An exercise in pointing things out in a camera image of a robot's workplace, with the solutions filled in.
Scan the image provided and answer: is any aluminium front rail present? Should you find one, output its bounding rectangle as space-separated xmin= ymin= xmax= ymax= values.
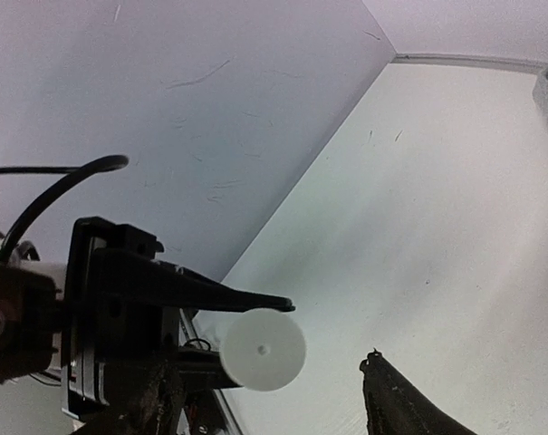
xmin=179 ymin=309 xmax=246 ymax=435

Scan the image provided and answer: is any black left camera cable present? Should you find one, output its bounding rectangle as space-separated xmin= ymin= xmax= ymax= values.
xmin=0 ymin=154 xmax=130 ymax=264

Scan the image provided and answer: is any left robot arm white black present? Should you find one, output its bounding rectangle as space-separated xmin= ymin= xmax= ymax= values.
xmin=0 ymin=217 xmax=293 ymax=421

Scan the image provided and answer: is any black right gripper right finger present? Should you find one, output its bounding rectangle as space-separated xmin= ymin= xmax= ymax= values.
xmin=360 ymin=350 xmax=475 ymax=435

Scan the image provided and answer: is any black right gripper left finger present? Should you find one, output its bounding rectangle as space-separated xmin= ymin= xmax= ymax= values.
xmin=81 ymin=357 xmax=185 ymax=434

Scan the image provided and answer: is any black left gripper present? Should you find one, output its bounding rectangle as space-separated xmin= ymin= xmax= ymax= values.
xmin=61 ymin=217 xmax=295 ymax=417

